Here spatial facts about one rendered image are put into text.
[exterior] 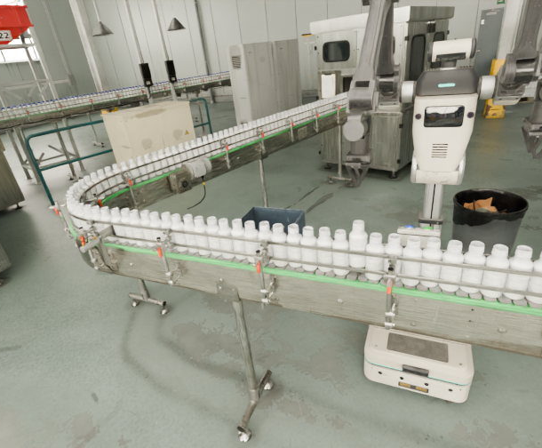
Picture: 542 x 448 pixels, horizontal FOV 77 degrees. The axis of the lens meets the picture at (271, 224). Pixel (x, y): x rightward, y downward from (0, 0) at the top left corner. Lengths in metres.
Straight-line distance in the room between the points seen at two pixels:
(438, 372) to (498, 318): 0.81
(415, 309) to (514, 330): 0.28
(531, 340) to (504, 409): 1.01
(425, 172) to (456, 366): 0.98
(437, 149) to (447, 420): 1.34
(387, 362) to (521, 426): 0.66
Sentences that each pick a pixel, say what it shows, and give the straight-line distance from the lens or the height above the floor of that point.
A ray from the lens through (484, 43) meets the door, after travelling 13.06.
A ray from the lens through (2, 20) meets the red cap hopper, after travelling 7.61.
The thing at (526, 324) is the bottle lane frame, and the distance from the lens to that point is 1.30.
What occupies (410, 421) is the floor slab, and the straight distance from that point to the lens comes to 2.12.
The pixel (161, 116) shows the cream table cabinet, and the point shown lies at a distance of 5.33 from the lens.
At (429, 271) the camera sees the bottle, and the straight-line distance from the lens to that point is 1.21.
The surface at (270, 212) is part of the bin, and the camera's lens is 1.95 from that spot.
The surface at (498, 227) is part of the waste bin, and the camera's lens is 2.73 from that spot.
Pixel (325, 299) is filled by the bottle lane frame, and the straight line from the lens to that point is 1.31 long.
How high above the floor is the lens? 1.74
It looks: 27 degrees down
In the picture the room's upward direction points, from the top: 7 degrees counter-clockwise
